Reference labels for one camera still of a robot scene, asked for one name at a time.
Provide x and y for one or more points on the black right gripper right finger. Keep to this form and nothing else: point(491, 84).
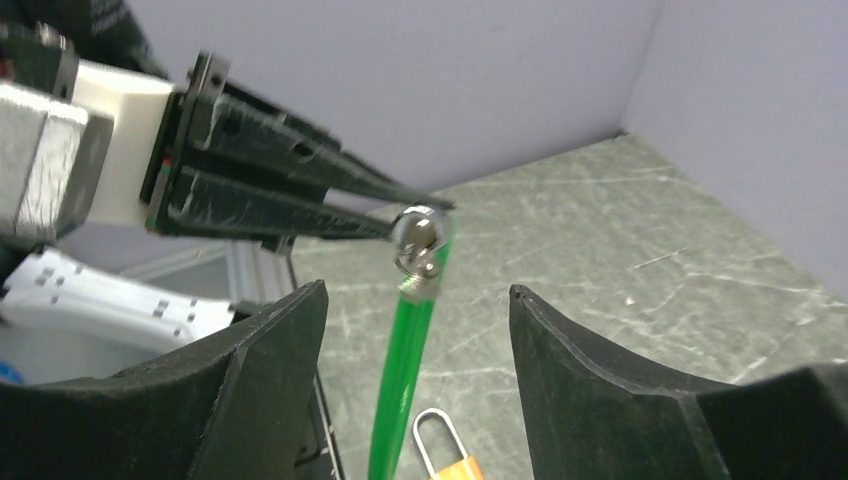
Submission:
point(596, 410)

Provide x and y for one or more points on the brass padlock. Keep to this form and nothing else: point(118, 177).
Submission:
point(453, 461)

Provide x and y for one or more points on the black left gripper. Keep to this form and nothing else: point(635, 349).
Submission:
point(190, 203)

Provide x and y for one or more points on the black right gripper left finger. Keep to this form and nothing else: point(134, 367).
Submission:
point(238, 404)

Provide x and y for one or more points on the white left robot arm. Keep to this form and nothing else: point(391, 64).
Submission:
point(42, 46)

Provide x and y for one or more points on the green cable lock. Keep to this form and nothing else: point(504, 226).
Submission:
point(404, 344)

